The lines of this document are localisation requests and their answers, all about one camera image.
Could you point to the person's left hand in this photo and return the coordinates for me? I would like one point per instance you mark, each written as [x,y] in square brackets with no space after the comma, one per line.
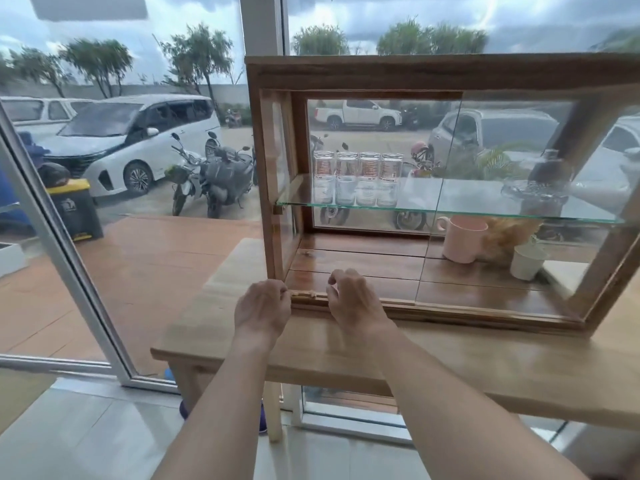
[261,309]

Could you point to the person's right hand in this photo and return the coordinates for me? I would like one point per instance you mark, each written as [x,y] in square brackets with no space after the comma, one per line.
[356,304]

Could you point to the person's right fingers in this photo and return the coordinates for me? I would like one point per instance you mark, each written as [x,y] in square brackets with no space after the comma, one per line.
[338,282]

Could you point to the person's left fingers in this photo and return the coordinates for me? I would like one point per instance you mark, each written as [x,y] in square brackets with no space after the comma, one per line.
[281,293]

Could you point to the wooden glass display cabinet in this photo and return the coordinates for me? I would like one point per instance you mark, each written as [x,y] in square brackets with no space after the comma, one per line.
[350,72]

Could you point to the person's right forearm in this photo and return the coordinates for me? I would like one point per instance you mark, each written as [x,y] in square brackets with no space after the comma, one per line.
[450,409]

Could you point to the person's left forearm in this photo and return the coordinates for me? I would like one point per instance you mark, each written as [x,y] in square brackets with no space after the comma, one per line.
[220,419]

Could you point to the dark motorcycle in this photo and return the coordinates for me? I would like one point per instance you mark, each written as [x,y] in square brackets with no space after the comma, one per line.
[332,214]

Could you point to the wooden table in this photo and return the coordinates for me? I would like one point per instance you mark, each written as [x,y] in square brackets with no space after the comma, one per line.
[325,357]

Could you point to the printed drinking glass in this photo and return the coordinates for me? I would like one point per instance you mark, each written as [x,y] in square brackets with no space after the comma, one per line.
[346,169]
[324,169]
[369,169]
[390,170]

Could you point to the grey scooter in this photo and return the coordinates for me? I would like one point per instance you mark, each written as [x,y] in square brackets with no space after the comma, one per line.
[227,177]

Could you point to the blue shoe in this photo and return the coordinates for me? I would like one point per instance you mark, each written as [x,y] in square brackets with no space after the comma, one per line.
[184,410]
[262,419]

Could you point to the pink mug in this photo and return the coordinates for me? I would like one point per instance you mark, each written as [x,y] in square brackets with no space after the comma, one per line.
[465,242]

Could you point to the glass shelf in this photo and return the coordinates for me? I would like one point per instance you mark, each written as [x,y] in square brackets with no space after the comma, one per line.
[450,197]

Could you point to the motorcycle with red helmet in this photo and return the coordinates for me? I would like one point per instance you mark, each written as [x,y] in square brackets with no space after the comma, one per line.
[420,157]

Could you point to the white motorcycle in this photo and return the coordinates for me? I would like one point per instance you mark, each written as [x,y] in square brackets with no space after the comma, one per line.
[182,179]

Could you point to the glass sliding door panel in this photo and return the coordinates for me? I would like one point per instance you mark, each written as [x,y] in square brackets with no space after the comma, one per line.
[500,274]

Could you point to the white pickup truck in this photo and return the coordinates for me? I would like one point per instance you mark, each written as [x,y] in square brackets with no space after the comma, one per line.
[357,114]

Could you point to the clear bag of snacks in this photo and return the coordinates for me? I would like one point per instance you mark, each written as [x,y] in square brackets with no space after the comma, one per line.
[507,237]

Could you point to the distant motorcycle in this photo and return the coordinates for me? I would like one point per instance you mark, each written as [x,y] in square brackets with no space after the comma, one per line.
[233,118]

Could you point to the small white cup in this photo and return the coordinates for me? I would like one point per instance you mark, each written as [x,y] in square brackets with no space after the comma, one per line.
[527,263]

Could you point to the green palm plant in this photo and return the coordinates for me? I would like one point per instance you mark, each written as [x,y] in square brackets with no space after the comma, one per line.
[492,162]

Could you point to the glass cake stand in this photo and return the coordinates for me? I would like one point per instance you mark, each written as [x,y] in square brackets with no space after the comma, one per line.
[532,190]

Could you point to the white minivan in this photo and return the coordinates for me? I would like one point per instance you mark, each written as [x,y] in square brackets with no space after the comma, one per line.
[125,139]

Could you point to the black bin with yellow lid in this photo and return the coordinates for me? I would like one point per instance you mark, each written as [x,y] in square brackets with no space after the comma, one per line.
[77,209]

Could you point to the silver car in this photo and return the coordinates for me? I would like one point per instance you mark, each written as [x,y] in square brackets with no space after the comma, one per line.
[500,132]

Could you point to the green tree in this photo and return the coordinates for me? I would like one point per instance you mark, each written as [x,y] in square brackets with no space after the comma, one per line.
[200,52]
[320,42]
[40,67]
[430,39]
[100,57]

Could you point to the black helmet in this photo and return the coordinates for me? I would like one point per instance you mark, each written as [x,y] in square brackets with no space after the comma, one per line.
[53,174]

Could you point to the white window pillar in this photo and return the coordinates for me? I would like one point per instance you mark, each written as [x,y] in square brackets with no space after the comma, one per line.
[261,24]

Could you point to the white car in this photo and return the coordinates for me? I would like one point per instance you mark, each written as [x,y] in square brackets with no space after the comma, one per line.
[607,164]

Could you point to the white van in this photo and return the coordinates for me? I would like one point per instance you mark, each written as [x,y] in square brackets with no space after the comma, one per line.
[35,114]

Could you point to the white window frame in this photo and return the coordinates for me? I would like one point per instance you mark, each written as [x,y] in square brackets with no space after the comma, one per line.
[65,274]

